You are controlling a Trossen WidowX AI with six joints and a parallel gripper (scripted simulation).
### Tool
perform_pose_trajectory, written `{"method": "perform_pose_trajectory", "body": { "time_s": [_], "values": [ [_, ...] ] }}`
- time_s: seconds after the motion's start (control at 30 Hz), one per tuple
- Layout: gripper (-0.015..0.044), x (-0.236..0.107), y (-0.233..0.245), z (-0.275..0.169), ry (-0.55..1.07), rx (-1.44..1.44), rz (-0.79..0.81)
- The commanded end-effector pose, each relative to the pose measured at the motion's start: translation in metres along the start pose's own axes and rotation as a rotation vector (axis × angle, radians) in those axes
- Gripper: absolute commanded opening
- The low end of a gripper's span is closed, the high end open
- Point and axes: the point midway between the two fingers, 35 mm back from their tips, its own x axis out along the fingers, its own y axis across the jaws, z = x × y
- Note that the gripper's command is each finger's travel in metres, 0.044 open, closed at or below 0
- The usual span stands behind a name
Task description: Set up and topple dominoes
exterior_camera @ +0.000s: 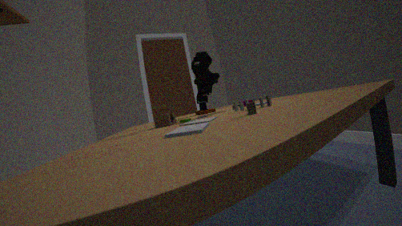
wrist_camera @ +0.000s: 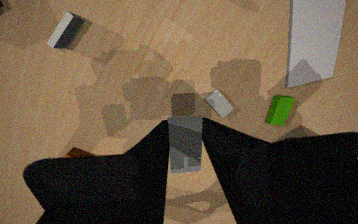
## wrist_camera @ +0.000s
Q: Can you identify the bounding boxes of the green rectangular block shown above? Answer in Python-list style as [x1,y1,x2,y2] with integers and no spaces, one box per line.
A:
[266,95,295,126]

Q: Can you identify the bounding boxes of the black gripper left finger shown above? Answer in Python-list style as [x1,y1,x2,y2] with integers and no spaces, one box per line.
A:
[23,120,170,224]

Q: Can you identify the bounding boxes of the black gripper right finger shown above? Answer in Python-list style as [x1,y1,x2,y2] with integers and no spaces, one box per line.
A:
[202,118,358,224]

